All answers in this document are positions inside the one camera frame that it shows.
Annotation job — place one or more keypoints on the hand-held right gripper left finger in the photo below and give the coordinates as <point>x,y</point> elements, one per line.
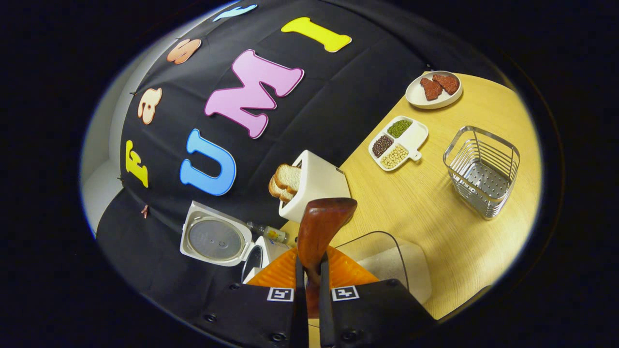
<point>301,304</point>

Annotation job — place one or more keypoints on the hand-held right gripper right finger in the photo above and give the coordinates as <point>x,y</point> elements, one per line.
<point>325,309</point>

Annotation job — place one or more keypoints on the brown wooden spoon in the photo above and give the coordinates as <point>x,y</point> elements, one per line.
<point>321,227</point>

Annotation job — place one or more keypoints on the clear rice container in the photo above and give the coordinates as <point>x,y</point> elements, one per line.
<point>377,246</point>

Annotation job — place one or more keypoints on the white rice cooker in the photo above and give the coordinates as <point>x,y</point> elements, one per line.
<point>215,239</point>

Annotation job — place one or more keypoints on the small glass bottle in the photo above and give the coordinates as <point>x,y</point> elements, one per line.
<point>273,233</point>

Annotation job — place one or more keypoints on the toast bread slice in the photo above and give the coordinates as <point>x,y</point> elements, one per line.
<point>289,178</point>
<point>279,192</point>

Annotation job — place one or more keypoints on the white toaster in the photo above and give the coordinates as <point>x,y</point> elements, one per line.
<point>319,183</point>

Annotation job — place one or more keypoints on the pink cloth clip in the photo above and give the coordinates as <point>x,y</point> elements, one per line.
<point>145,211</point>

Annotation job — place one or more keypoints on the white divided bean dish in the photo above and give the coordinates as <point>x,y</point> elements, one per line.
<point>411,137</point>

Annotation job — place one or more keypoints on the black backdrop cloth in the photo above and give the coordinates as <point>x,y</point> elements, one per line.
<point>338,96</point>

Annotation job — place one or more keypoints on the white round plate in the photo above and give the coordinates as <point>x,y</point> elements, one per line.
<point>416,99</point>

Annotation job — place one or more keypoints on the red meat slice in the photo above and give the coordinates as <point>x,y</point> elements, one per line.
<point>447,83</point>
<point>431,89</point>

